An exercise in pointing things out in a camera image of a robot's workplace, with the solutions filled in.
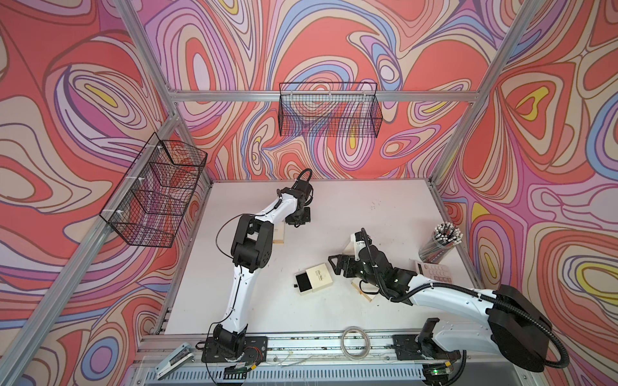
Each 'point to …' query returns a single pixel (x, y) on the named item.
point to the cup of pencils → (445, 237)
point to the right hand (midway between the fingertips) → (338, 265)
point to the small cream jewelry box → (313, 279)
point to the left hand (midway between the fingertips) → (305, 222)
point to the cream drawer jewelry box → (278, 235)
